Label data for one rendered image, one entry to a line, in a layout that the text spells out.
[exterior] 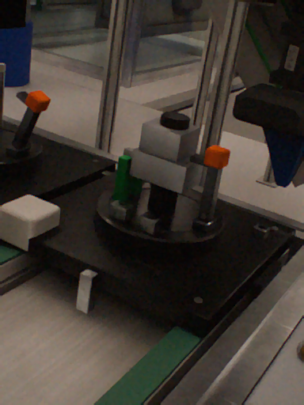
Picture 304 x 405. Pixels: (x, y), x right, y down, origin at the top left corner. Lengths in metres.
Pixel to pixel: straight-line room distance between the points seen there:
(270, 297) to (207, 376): 0.14
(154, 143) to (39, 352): 0.23
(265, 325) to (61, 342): 0.18
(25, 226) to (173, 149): 0.16
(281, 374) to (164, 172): 0.23
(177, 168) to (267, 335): 0.18
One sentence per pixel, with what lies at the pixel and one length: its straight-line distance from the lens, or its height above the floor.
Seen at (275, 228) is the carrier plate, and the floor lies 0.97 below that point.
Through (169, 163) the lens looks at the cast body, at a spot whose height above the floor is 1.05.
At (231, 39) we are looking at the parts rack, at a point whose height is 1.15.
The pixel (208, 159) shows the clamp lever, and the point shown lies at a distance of 0.60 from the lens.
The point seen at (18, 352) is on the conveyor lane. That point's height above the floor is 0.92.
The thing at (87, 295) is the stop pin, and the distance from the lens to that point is 0.57.
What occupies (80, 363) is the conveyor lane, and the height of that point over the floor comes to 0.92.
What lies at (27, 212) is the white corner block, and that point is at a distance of 0.61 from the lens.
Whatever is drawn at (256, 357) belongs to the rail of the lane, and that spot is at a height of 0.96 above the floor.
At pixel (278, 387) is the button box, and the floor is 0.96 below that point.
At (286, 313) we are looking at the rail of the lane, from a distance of 0.58.
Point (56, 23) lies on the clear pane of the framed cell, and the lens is 1.81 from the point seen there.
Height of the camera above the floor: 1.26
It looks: 24 degrees down
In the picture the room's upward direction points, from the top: 10 degrees clockwise
